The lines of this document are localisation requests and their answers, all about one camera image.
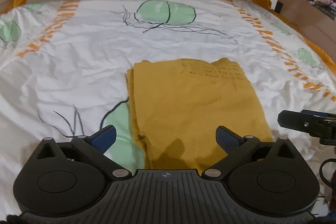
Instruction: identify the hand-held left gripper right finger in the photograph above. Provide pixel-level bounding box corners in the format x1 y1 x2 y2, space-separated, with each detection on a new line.
202 126 303 179

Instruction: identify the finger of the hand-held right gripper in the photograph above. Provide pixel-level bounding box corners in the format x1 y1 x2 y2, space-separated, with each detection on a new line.
278 110 336 146
301 109 336 121

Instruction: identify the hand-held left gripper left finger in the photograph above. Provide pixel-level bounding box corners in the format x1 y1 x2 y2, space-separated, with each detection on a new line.
33 124 132 179

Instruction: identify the mustard yellow knit sweater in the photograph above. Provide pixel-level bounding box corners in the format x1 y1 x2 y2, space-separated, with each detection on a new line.
125 57 275 175

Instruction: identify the white leaf print duvet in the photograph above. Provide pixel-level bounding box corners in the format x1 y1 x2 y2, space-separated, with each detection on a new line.
0 0 336 217

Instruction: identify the black cable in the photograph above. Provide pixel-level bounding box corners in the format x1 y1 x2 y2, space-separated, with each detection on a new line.
318 151 336 189

